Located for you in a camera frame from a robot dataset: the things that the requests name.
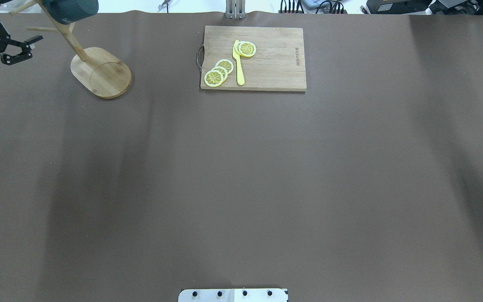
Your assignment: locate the aluminium frame post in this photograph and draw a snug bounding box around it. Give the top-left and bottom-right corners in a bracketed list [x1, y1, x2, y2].
[225, 0, 247, 20]

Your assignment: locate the lemon slice middle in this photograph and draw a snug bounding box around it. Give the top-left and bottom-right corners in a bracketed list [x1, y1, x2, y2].
[211, 66, 229, 81]

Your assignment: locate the wooden cutting board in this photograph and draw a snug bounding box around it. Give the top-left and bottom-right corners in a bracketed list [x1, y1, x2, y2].
[200, 25, 307, 92]

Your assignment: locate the lemon slice on knife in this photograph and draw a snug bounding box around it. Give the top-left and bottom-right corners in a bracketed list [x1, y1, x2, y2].
[234, 41, 257, 57]

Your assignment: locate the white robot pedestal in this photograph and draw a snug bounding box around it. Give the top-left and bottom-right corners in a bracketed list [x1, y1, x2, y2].
[178, 287, 289, 302]

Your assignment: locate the wooden cup rack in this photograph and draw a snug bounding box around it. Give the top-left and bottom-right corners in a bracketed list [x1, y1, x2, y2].
[8, 0, 132, 99]

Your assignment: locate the blue-green mug yellow inside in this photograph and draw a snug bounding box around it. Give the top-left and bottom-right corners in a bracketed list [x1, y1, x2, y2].
[42, 0, 99, 25]

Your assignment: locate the yellow toy knife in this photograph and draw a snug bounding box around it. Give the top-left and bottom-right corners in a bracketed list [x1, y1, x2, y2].
[232, 40, 245, 86]

